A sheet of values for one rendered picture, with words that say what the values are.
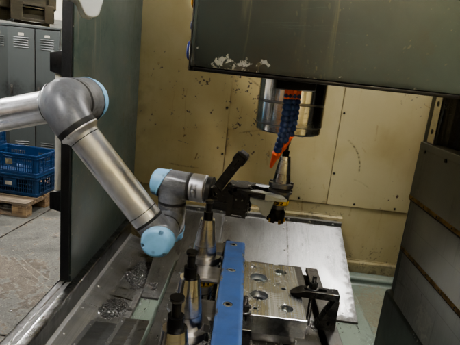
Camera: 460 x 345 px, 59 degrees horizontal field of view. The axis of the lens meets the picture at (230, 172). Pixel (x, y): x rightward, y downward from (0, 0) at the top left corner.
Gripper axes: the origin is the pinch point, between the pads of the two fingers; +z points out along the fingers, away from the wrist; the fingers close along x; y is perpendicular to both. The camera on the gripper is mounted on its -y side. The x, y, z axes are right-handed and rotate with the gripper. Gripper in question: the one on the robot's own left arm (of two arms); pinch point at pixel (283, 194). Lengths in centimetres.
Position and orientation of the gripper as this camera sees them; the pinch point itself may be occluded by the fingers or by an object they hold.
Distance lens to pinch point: 104.5
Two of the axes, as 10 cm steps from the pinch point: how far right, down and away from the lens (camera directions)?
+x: -2.4, 2.0, -9.5
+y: -1.0, 9.7, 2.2
